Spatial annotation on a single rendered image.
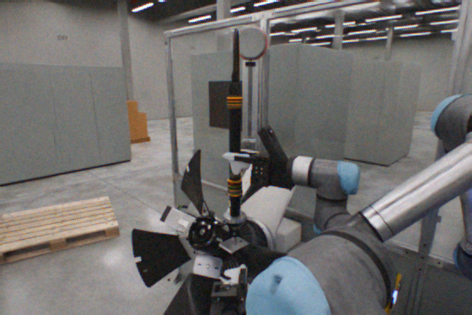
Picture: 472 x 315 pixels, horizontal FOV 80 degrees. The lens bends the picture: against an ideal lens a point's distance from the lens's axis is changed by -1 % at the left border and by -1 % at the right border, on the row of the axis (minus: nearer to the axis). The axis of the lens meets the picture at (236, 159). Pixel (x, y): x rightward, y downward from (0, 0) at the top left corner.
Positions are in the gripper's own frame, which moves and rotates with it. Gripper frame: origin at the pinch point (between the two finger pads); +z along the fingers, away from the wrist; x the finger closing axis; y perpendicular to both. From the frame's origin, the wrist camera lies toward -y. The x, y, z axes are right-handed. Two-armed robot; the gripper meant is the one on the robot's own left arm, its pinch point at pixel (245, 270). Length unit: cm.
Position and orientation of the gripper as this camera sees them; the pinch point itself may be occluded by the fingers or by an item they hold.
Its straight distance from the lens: 84.7
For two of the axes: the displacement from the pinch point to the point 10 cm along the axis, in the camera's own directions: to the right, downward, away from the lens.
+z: 0.8, -2.5, 9.7
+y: -9.9, 0.9, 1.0
